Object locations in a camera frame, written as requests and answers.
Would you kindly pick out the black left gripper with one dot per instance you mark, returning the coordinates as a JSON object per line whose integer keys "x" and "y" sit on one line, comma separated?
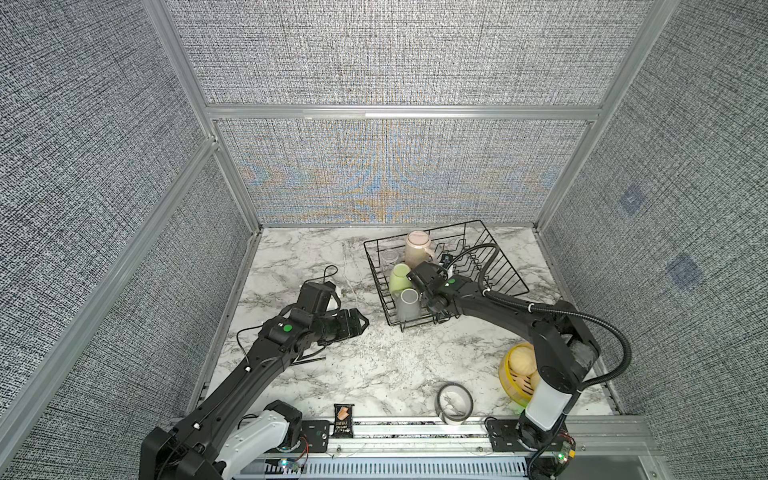
{"x": 348, "y": 330}

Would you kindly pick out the white cream mug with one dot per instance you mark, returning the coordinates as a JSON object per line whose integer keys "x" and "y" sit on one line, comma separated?
{"x": 408, "y": 305}

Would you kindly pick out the light green mug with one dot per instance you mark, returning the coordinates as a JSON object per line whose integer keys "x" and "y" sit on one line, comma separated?
{"x": 398, "y": 280}

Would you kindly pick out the pink iridescent mug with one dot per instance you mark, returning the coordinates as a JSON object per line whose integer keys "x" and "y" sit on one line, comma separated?
{"x": 418, "y": 248}

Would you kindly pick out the black wire dish rack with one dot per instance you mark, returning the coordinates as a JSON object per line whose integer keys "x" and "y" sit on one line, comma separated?
{"x": 462, "y": 240}

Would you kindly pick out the clear glass tumbler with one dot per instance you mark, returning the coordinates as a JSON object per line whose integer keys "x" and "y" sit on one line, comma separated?
{"x": 390, "y": 256}

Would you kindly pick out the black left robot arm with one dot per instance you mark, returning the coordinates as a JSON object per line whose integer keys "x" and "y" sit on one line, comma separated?
{"x": 208, "y": 443}

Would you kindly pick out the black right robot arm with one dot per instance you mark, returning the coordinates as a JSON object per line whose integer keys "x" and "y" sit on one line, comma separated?
{"x": 565, "y": 348}

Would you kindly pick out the dark snack bar packet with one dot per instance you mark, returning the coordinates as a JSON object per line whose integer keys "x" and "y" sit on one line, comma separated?
{"x": 343, "y": 425}

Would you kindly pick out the steamed bun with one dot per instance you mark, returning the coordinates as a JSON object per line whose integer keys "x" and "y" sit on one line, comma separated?
{"x": 521, "y": 360}

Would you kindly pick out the clear glass with black rim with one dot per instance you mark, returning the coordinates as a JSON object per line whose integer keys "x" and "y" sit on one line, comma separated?
{"x": 454, "y": 404}

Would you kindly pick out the yellow bamboo steamer basket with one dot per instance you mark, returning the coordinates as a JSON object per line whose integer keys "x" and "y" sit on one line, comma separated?
{"x": 519, "y": 388}

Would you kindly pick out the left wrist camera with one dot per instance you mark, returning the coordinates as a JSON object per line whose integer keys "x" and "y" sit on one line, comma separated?
{"x": 327, "y": 279}

